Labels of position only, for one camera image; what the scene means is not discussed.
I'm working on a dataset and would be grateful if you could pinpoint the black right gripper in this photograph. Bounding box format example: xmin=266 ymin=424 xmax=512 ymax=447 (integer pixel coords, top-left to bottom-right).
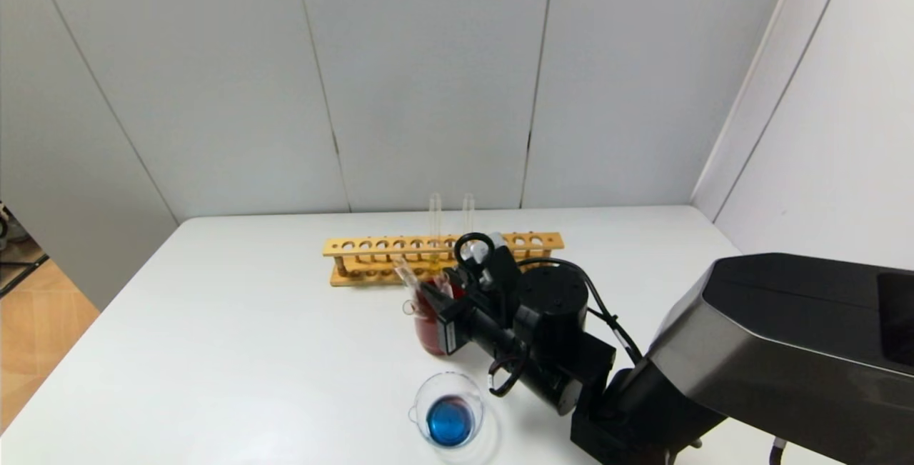
xmin=414 ymin=280 xmax=520 ymax=356

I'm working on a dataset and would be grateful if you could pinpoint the test tube with red pigment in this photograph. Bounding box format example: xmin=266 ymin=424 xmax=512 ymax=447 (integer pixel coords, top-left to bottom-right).
xmin=391 ymin=254 xmax=425 ymax=294

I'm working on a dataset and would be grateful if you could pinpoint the test tube with yellow pigment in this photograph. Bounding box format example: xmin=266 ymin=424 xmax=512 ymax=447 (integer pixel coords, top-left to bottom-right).
xmin=428 ymin=194 xmax=442 ymax=271

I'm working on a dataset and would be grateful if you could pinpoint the wooden test tube rack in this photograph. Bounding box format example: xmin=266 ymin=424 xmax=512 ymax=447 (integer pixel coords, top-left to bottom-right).
xmin=323 ymin=232 xmax=565 ymax=287

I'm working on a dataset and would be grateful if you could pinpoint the red plastic cup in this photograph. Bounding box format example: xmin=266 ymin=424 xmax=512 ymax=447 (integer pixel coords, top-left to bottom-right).
xmin=413 ymin=284 xmax=465 ymax=356

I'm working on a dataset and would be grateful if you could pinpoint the clear glass beaker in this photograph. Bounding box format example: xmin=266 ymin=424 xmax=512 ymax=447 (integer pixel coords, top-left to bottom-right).
xmin=408 ymin=371 xmax=487 ymax=450

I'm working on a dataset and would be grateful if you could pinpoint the black equipment stand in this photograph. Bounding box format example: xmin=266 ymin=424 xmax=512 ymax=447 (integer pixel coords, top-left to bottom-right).
xmin=0 ymin=199 xmax=51 ymax=298

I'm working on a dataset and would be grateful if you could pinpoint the black looped camera cable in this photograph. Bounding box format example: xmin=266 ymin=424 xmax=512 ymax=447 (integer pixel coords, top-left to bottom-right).
xmin=453 ymin=232 xmax=496 ymax=266

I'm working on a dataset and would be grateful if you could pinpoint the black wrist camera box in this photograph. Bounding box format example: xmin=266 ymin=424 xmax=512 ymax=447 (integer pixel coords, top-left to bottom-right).
xmin=484 ymin=234 xmax=523 ymax=309

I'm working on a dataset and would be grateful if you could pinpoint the black cable with white tag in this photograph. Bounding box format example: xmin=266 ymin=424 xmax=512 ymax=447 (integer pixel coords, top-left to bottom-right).
xmin=488 ymin=354 xmax=531 ymax=399

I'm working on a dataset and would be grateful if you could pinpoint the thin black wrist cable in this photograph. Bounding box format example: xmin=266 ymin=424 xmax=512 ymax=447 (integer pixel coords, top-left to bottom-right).
xmin=518 ymin=256 xmax=645 ymax=367

